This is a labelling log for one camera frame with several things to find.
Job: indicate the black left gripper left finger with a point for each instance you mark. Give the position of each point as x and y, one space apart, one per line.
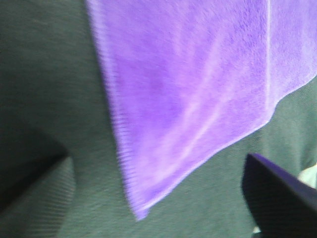
41 210

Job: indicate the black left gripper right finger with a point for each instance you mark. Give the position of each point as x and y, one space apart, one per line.
280 198

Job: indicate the purple microfiber towel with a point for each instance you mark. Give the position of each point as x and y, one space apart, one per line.
188 78

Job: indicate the white plastic container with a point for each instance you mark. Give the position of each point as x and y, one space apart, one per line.
308 178

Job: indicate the black table cloth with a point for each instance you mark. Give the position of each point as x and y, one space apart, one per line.
52 106

